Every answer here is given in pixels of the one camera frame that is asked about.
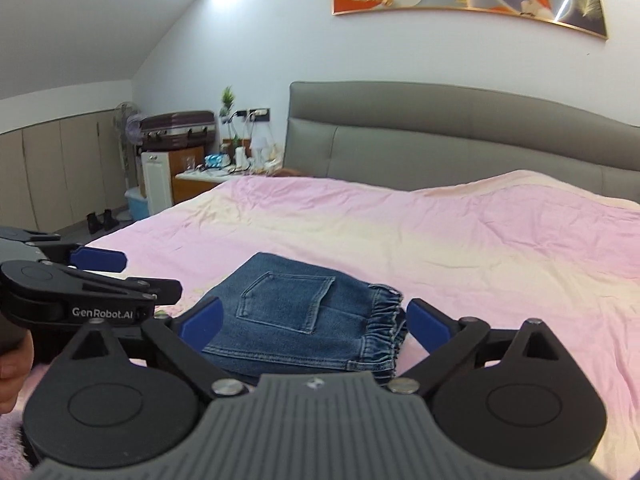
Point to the grey upholstered headboard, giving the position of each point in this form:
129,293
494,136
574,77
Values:
450,135

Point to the light blue bin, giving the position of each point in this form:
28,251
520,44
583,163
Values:
136,205

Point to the standing fan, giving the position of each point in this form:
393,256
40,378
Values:
127,122

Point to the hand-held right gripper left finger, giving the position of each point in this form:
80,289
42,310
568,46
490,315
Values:
202,322

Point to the wall outlet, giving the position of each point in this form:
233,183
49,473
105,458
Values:
259,113

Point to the white bottle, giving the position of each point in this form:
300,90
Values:
240,156

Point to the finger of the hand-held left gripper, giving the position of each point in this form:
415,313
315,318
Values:
97,259
150,290

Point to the pink floral blanket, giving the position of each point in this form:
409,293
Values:
450,240

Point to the brown wooden cabinet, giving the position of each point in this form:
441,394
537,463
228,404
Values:
185,160

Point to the green potted plant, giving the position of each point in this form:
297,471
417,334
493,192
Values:
227,97

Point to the brown suitcase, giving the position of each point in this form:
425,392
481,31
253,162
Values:
177,127

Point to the person's left hand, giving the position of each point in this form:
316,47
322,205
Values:
12,367

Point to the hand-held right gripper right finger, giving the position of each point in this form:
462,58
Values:
425,325

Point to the blue denim pants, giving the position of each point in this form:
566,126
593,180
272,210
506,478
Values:
295,310

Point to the beige low cabinets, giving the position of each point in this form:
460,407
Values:
60,170

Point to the pink fuzzy cloth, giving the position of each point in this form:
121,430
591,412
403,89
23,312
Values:
10,437

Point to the blue patterned package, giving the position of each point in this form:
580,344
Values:
217,160

